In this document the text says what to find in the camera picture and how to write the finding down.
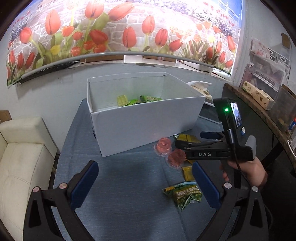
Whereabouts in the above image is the printed beige carton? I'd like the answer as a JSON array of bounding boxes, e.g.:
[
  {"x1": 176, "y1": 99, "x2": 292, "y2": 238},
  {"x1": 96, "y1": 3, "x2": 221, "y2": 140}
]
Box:
[{"x1": 240, "y1": 81, "x2": 274, "y2": 110}]

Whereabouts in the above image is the white cardboard box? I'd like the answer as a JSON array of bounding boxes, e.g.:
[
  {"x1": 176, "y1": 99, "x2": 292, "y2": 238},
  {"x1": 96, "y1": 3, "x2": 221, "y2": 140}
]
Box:
[{"x1": 87, "y1": 72, "x2": 206, "y2": 157}]

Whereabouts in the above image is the wooden side shelf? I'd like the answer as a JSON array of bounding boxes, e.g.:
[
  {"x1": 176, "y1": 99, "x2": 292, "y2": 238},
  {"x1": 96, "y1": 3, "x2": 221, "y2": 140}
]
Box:
[{"x1": 222, "y1": 83, "x2": 296, "y2": 163}]

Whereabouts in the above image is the white cable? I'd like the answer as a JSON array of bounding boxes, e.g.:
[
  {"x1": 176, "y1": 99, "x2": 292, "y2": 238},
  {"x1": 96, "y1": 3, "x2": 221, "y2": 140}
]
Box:
[{"x1": 287, "y1": 139, "x2": 296, "y2": 158}]

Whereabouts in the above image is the black cable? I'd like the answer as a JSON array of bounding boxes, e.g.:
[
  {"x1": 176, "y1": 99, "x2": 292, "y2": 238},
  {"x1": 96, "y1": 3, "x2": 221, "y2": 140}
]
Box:
[{"x1": 225, "y1": 130, "x2": 246, "y2": 186}]

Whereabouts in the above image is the tulip wall poster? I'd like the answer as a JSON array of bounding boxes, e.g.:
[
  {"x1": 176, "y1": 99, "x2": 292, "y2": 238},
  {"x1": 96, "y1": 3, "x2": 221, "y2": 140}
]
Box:
[{"x1": 7, "y1": 0, "x2": 241, "y2": 87}]

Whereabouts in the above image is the red jelly cup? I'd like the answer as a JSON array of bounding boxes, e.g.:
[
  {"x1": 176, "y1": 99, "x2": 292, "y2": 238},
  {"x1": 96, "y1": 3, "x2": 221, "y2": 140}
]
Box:
[
  {"x1": 166, "y1": 148, "x2": 187, "y2": 168},
  {"x1": 154, "y1": 137, "x2": 173, "y2": 156}
]

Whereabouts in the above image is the green pea snack packet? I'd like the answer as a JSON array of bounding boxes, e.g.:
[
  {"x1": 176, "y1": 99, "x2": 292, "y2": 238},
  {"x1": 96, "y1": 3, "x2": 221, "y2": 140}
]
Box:
[{"x1": 163, "y1": 181, "x2": 203, "y2": 211}]

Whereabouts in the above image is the clear plastic container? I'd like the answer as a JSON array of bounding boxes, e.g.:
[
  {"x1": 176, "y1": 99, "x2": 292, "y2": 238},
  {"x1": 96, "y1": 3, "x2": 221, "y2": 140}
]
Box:
[{"x1": 270, "y1": 85, "x2": 296, "y2": 127}]

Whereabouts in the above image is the floral pouch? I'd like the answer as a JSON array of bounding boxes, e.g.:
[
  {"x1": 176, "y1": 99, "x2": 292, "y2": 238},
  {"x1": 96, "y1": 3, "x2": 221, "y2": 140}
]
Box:
[{"x1": 251, "y1": 38, "x2": 271, "y2": 57}]

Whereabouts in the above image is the white leather sofa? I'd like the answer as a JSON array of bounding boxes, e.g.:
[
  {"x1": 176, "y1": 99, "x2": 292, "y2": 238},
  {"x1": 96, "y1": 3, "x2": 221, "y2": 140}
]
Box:
[{"x1": 0, "y1": 116, "x2": 58, "y2": 232}]

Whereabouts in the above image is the yellow snack packet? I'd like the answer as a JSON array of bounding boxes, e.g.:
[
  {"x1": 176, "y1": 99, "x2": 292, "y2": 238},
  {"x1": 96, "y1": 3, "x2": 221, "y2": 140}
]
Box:
[
  {"x1": 183, "y1": 166, "x2": 197, "y2": 181},
  {"x1": 173, "y1": 134, "x2": 201, "y2": 145}
]

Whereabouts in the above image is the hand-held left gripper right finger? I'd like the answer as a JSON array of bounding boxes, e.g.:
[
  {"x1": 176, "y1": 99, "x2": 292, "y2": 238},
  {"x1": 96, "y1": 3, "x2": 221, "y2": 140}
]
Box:
[{"x1": 192, "y1": 161, "x2": 273, "y2": 241}]

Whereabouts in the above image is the yellow tissue box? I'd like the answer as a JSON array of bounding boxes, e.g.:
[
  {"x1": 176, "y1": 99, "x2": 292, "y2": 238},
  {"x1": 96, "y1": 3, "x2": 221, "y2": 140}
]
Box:
[{"x1": 188, "y1": 81, "x2": 213, "y2": 100}]

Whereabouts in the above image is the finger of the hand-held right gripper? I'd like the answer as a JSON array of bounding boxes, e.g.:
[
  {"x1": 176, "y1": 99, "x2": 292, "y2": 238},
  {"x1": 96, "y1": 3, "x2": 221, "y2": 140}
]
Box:
[
  {"x1": 174, "y1": 140, "x2": 226, "y2": 151},
  {"x1": 199, "y1": 131, "x2": 225, "y2": 140}
]

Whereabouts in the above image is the person's right hand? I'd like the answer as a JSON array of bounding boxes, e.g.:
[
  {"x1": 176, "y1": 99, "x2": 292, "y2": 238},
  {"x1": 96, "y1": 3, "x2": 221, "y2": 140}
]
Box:
[{"x1": 220, "y1": 159, "x2": 269, "y2": 189}]

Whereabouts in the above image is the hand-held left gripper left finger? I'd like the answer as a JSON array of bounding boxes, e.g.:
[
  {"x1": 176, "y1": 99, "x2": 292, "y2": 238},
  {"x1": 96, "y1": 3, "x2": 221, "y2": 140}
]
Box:
[{"x1": 23, "y1": 160, "x2": 99, "y2": 241}]

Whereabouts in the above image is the brown wooden strip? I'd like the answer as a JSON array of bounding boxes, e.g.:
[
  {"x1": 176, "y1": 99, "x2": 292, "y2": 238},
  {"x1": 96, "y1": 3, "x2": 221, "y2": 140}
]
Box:
[{"x1": 80, "y1": 56, "x2": 124, "y2": 63}]

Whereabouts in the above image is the yellow jelly cup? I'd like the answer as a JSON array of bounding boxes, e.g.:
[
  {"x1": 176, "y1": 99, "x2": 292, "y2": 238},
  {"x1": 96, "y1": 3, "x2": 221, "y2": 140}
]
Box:
[{"x1": 117, "y1": 95, "x2": 129, "y2": 107}]

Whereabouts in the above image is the clear storage box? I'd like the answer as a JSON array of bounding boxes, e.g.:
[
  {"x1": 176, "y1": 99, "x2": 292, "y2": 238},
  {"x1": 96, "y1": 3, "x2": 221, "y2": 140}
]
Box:
[{"x1": 243, "y1": 58, "x2": 286, "y2": 91}]

